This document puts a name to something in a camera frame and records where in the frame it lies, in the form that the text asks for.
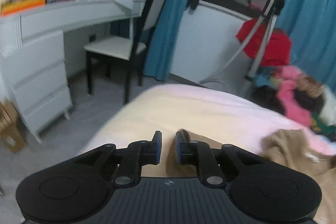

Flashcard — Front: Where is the black and white chair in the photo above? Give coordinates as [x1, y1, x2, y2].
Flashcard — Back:
[84, 0, 166, 104]

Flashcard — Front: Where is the pastel tie-dye bed blanket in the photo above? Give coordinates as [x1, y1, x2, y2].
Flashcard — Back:
[83, 84, 335, 177]

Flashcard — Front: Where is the brown patterned garment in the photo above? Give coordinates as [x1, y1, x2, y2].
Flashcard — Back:
[296, 73, 323, 98]

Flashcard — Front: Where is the blue curtain right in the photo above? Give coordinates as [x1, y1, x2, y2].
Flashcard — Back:
[276, 0, 336, 90]

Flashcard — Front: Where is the tan t-shirt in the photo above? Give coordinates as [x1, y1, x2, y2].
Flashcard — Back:
[165, 130, 335, 223]

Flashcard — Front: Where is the cardboard box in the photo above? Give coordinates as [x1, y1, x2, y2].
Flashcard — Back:
[1, 99, 26, 153]

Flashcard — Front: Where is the red garment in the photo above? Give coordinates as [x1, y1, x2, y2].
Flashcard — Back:
[236, 19, 291, 67]

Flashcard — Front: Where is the white garment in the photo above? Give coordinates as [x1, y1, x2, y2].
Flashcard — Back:
[319, 85, 336, 126]

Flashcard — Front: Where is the black garment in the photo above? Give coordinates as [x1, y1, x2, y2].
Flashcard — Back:
[252, 85, 324, 116]

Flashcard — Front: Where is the white dressing table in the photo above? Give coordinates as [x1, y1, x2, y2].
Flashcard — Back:
[1, 0, 145, 142]

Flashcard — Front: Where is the pink garment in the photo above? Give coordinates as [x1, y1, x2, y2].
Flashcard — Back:
[273, 65, 311, 127]

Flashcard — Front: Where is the white tripod stand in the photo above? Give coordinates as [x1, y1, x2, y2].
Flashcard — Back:
[199, 0, 285, 85]

